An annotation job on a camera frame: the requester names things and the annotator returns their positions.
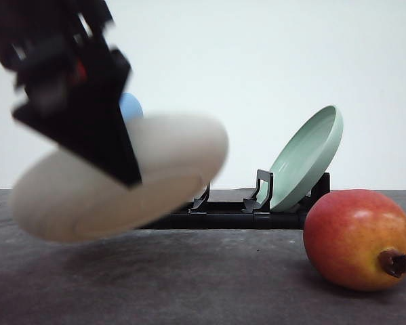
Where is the black plate rack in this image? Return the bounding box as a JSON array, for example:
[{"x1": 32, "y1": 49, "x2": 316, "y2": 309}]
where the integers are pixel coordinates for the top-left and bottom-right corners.
[{"x1": 139, "y1": 169, "x2": 330, "y2": 230}]

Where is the red yellow pomegranate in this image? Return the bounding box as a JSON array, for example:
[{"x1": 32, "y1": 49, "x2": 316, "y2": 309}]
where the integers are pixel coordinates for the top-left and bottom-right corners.
[{"x1": 303, "y1": 189, "x2": 406, "y2": 292}]

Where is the white plate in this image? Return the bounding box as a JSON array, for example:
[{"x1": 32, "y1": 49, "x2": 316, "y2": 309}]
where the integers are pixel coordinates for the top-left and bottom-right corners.
[{"x1": 9, "y1": 113, "x2": 228, "y2": 242}]

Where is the blue plate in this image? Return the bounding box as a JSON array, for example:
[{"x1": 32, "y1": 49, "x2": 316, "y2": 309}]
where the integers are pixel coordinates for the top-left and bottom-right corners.
[{"x1": 119, "y1": 92, "x2": 144, "y2": 120}]

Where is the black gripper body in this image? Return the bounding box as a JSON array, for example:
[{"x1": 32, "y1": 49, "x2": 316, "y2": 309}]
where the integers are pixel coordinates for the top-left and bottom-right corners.
[{"x1": 0, "y1": 0, "x2": 130, "y2": 114}]

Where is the green plate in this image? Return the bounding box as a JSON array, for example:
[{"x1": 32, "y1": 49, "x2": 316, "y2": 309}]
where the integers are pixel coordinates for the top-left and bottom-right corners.
[{"x1": 258, "y1": 106, "x2": 344, "y2": 211}]

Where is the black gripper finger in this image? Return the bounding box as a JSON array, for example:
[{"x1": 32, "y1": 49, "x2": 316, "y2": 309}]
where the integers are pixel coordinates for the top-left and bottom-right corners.
[{"x1": 13, "y1": 43, "x2": 142, "y2": 187}]

